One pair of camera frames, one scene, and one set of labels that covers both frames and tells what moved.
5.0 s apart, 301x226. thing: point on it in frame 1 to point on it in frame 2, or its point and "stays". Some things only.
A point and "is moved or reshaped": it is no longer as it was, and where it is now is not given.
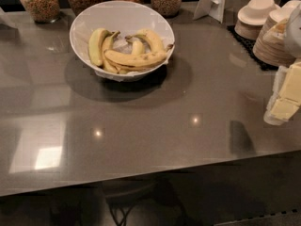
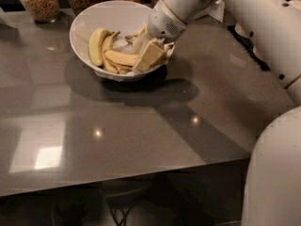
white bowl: x=126 y=17 stays
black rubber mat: x=248 y=44 stays
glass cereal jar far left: x=40 y=2 stays
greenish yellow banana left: x=95 y=41 stays
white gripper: x=294 y=32 to x=164 y=24
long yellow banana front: x=123 y=59 is moved or reshaped
